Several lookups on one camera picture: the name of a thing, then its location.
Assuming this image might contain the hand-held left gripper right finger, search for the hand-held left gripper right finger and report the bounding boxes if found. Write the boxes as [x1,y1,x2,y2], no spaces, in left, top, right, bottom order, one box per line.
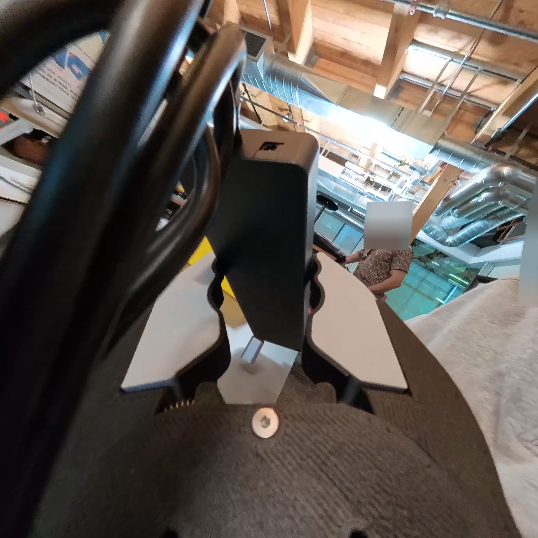
[302,252,409,392]

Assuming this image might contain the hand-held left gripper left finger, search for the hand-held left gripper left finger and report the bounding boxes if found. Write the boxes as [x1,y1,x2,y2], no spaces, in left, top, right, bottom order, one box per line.
[120,256,233,392]

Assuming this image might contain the black power adapter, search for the black power adapter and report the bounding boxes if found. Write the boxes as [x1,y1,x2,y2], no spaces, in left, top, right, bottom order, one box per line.
[209,129,320,353]

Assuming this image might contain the yellow panel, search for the yellow panel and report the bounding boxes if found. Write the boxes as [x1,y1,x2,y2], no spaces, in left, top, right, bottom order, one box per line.
[185,235,249,333]

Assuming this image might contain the silver metal plate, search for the silver metal plate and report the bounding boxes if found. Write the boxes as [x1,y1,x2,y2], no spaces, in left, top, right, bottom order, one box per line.
[216,321,298,406]

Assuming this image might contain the white fleece clothing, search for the white fleece clothing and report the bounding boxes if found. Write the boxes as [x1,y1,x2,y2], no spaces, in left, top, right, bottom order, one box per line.
[403,275,538,538]

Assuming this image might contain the wooden beam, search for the wooden beam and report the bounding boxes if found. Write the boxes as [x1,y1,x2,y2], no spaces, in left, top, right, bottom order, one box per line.
[410,164,463,244]

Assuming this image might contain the metal ceiling pipe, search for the metal ceiling pipe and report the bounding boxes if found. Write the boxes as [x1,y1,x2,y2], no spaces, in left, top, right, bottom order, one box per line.
[391,0,538,34]

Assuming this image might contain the black cable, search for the black cable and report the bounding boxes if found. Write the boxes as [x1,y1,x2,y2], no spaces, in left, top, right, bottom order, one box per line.
[126,23,249,303]
[0,0,213,538]

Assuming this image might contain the silver duct pipes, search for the silver duct pipes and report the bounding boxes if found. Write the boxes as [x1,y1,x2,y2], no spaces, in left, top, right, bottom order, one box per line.
[420,164,538,249]

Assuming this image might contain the silver air duct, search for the silver air duct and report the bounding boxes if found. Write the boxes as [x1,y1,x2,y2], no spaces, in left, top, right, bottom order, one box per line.
[242,50,421,139]

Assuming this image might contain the white blue wall poster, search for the white blue wall poster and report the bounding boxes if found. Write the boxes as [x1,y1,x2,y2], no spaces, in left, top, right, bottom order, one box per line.
[27,36,106,114]

